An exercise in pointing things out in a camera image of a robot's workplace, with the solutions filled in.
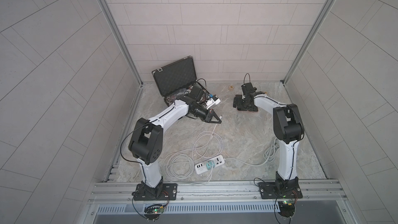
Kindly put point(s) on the green plug adapter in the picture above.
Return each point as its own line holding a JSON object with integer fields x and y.
{"x": 210, "y": 164}

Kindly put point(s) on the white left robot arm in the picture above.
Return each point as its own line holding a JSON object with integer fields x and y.
{"x": 146, "y": 141}

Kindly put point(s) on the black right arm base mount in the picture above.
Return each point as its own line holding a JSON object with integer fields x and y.
{"x": 280, "y": 190}

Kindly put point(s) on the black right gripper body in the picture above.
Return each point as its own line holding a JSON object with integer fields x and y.
{"x": 244, "y": 103}

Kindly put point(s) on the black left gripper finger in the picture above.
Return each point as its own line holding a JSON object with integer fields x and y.
{"x": 213, "y": 120}
{"x": 214, "y": 115}

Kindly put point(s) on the white power strip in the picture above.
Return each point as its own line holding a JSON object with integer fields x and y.
{"x": 201, "y": 168}

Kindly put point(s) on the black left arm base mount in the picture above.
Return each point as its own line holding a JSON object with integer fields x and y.
{"x": 155, "y": 191}

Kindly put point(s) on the black open carrying case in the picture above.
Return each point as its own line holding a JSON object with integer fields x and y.
{"x": 179, "y": 78}

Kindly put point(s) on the aluminium front rail frame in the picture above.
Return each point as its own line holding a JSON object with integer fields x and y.
{"x": 314, "y": 201}

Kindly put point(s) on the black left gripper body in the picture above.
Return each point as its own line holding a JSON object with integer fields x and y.
{"x": 207, "y": 114}

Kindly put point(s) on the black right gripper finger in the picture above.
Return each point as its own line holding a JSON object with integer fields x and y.
{"x": 250, "y": 105}
{"x": 238, "y": 103}

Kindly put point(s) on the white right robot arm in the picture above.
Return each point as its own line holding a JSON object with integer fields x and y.
{"x": 287, "y": 126}

